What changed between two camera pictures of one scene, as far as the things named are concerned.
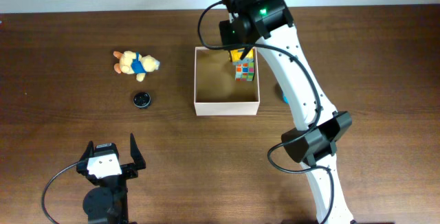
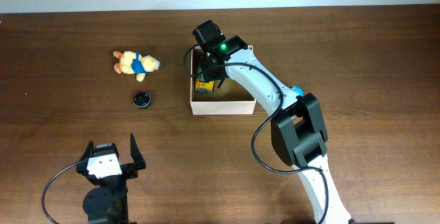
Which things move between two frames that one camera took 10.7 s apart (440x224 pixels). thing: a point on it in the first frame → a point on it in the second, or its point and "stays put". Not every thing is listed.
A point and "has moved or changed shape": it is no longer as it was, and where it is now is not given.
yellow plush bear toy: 134,63 stays put
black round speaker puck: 141,99 stays put
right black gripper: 245,53 → 209,73
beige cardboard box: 216,93 stays put
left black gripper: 131,170 stays put
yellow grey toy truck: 236,54 has moved or changed shape
